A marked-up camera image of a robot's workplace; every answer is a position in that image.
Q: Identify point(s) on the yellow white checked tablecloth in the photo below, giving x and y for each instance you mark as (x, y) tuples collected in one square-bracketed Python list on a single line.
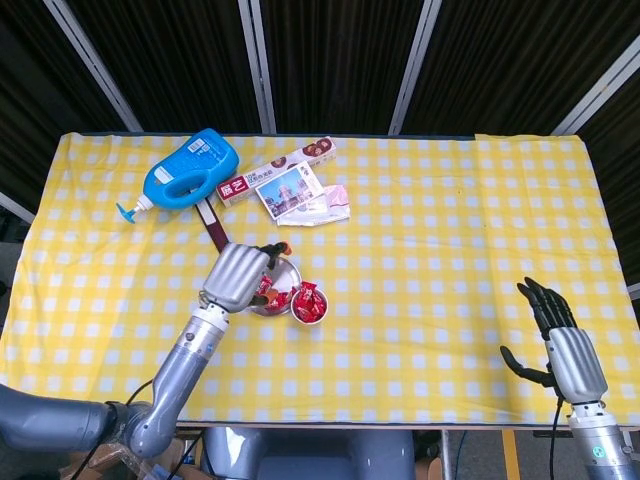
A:
[(400, 300)]

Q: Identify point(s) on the pink white plastic packet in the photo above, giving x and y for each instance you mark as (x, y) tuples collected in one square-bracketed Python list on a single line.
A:
[(335, 200)]

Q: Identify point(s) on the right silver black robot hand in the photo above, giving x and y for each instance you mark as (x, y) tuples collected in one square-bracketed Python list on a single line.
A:
[(575, 365)]

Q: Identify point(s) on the building photo postcard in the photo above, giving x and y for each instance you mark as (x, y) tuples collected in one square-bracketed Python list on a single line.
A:
[(285, 192)]

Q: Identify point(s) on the dark red flat stick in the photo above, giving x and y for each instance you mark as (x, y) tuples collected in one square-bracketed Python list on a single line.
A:
[(212, 225)]

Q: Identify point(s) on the metal table leg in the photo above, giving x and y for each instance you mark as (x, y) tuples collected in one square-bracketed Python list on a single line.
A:
[(445, 455)]

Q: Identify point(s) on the long beige baking paper box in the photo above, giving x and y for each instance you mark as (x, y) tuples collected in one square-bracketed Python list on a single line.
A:
[(235, 192)]

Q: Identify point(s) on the grey robot torso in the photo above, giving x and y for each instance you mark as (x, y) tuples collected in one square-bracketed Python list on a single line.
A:
[(310, 450)]

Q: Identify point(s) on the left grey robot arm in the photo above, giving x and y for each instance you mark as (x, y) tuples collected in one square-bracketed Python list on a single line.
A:
[(180, 360)]

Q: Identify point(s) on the white partition frame post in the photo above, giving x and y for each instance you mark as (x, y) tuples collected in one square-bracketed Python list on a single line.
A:
[(635, 292), (415, 65), (258, 65), (15, 206), (96, 70), (600, 96)]

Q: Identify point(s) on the white paper cup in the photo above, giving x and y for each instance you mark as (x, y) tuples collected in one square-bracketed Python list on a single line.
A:
[(325, 306)]

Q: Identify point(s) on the round steel plate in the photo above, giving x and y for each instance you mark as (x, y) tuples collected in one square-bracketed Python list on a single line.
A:
[(287, 272)]

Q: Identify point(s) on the black ribbed partition panel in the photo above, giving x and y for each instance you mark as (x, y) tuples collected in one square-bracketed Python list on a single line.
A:
[(35, 100), (335, 60), (175, 60), (500, 60), (625, 175)]

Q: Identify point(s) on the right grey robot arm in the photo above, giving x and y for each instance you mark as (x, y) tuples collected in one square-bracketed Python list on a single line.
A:
[(600, 445)]

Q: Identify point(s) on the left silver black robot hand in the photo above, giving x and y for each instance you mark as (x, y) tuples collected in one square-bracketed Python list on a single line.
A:
[(232, 275)]

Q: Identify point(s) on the blue pump bottle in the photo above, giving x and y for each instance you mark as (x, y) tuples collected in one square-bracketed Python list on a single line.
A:
[(200, 165)]

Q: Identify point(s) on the brown cardboard box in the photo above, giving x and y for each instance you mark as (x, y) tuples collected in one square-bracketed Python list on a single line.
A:
[(187, 472)]

